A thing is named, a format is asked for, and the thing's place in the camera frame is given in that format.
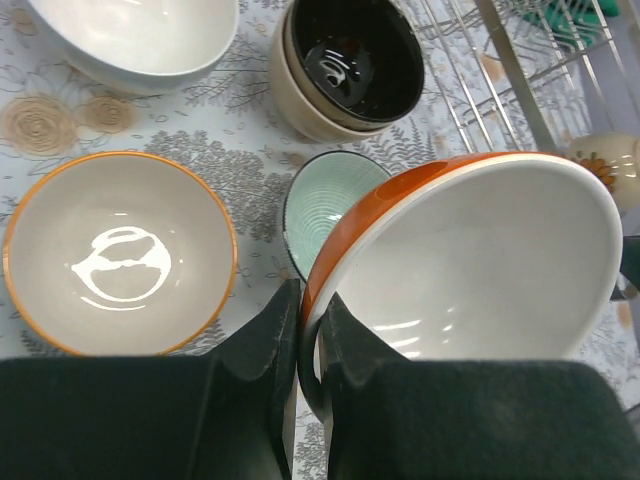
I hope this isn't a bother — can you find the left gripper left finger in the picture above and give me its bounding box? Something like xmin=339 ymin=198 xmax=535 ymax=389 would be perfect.
xmin=1 ymin=280 xmax=301 ymax=479

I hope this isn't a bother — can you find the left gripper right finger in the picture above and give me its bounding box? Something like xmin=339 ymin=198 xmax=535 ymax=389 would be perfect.
xmin=320 ymin=297 xmax=639 ymax=479

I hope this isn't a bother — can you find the floral tablecloth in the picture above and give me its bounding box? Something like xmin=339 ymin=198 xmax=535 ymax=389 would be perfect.
xmin=1 ymin=1 xmax=465 ymax=356

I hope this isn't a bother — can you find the beige gold dotted bowl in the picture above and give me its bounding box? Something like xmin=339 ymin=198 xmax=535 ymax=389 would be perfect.
xmin=283 ymin=1 xmax=425 ymax=131

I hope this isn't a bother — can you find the beige bowl green leaf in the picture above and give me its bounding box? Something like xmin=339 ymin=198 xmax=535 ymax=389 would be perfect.
xmin=267 ymin=9 xmax=396 ymax=145

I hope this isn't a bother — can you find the metal wire dish rack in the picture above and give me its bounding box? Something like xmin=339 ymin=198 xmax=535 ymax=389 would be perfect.
xmin=405 ymin=1 xmax=639 ymax=153

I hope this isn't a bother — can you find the white blue striped bowl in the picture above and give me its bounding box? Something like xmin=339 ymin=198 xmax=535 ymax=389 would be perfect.
xmin=3 ymin=151 xmax=237 ymax=356

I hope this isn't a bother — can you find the orange plastic bowl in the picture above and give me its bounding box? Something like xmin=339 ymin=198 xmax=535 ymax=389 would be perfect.
xmin=298 ymin=152 xmax=639 ymax=418

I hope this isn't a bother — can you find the green folded cloth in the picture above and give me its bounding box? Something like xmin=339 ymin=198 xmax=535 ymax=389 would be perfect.
xmin=520 ymin=0 xmax=620 ymax=48

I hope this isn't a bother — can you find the beige orange flower bowl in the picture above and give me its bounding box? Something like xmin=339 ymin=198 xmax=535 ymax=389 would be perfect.
xmin=567 ymin=132 xmax=639 ymax=212

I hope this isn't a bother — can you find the pale green checked bowl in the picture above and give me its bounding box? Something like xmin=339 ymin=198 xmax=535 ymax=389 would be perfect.
xmin=277 ymin=150 xmax=391 ymax=281

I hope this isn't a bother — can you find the plain white bowl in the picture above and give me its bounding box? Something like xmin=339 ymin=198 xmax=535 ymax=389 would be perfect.
xmin=26 ymin=0 xmax=240 ymax=96

